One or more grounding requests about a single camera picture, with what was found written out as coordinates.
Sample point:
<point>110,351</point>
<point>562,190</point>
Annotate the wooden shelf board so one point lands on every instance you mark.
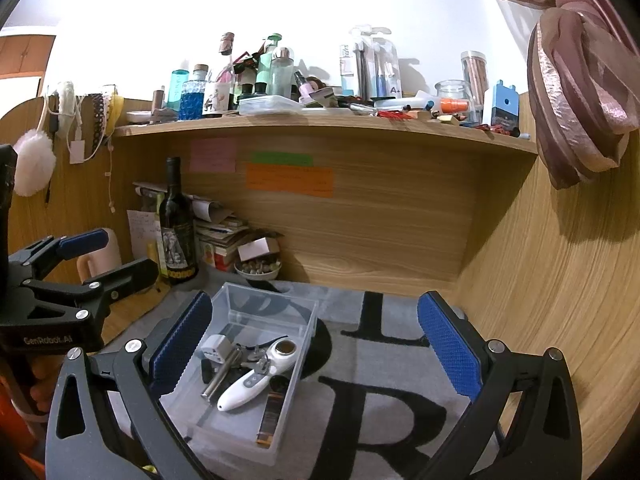
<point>325,127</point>

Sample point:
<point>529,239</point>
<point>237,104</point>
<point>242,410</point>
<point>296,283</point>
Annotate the pink metallic tube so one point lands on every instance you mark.
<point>227,47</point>

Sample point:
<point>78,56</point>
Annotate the pink sticky note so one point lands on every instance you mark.
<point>212,155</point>

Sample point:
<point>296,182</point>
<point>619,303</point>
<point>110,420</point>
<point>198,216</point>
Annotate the teal bottle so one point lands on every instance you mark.
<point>177,90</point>

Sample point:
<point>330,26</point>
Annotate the grey lettered mat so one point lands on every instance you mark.
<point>400,375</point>

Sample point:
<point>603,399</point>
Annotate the flat clear plastic container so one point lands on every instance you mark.
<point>270,105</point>

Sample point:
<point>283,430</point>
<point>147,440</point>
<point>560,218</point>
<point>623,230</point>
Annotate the clear plastic storage box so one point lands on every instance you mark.
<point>235,435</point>

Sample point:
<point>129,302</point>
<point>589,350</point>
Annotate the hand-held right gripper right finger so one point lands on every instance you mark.
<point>450,345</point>

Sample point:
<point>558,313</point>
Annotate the person's left hand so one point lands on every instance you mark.
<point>47,382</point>

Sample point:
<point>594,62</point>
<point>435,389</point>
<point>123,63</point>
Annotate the small spray bottle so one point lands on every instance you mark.
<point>302,87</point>

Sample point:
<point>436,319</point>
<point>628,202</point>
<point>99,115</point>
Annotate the handwritten paper note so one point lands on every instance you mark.
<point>142,232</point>

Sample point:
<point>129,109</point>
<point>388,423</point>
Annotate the beige plastic jug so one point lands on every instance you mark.
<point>102,255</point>

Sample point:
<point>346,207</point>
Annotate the dark wine bottle elephant label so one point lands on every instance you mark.
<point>175,210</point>

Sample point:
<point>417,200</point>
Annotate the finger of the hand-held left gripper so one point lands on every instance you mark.
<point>130,275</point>
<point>82,241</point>

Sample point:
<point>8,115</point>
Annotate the stack of papers and booklets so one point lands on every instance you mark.
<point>217,230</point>

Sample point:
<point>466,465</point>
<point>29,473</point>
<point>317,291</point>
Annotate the blue box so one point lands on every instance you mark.
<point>505,107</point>

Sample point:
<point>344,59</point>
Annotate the clear bottle silver cap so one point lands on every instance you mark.
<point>281,75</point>

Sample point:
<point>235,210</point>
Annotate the green sticky note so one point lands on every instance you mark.
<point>282,158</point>

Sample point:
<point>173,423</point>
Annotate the glass jar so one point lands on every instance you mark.
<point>452,90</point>

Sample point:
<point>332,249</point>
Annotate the white handheld massager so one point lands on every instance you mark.
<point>245,387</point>

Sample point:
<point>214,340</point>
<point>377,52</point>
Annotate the black lace band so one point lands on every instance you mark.
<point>98,115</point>

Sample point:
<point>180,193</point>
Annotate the yellow cloth item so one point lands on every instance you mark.
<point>116,105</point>

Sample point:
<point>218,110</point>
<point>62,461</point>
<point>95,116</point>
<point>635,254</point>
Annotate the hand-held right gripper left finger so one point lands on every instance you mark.
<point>180,345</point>

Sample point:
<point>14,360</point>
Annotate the pink curtain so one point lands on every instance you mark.
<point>575,85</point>

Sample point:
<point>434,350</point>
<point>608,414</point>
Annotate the small white dish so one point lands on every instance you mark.
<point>137,116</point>

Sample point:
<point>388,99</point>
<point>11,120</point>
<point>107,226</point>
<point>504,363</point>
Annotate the white bowl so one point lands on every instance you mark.
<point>257,277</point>

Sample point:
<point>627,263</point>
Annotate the clear cylinder of sticks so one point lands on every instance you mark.
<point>475,80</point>

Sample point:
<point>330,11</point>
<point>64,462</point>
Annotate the blue textured bottle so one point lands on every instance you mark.
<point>194,100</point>

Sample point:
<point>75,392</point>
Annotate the silver metal tube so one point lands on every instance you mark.
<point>220,377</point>

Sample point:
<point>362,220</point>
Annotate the orange sticky note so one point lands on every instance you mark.
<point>290,181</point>

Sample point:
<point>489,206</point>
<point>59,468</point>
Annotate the person's left forearm orange sleeve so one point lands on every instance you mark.
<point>12,425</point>

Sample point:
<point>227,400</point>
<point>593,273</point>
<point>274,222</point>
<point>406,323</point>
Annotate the green pump bottle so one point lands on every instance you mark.
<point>267,65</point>

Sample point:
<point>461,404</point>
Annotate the white plug adapter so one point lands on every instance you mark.
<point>216,347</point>

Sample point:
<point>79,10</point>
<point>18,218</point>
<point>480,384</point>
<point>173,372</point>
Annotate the white fluffy puff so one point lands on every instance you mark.
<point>35,162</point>

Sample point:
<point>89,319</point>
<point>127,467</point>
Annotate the pile of polished stones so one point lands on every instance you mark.
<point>257,266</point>

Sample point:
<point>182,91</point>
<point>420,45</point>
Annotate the bunch of keys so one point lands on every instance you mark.
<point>252,360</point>

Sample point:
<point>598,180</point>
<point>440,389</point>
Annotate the toothbrush blister pack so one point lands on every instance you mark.
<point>370,65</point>

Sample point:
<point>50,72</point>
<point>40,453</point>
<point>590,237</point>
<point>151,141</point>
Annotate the black round connector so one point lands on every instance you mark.
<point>206,370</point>

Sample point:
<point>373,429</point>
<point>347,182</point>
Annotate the white paper card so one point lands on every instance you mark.
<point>255,249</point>

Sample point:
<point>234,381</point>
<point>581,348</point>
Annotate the white printed mug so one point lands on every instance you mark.
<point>217,97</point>

